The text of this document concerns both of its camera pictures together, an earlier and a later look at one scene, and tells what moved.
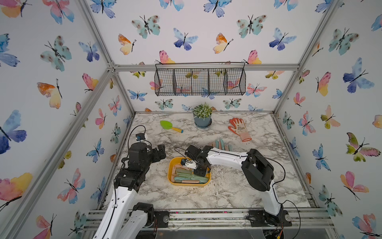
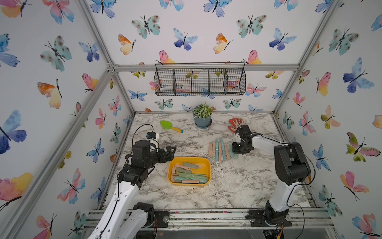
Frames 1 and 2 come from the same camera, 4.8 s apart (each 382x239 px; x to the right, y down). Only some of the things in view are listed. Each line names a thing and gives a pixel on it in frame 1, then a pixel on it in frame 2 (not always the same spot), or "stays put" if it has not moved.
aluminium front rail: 230,219 stays put
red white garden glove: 240,129 stays put
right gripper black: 198,173 → 235,150
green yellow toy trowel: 168,125 stays put
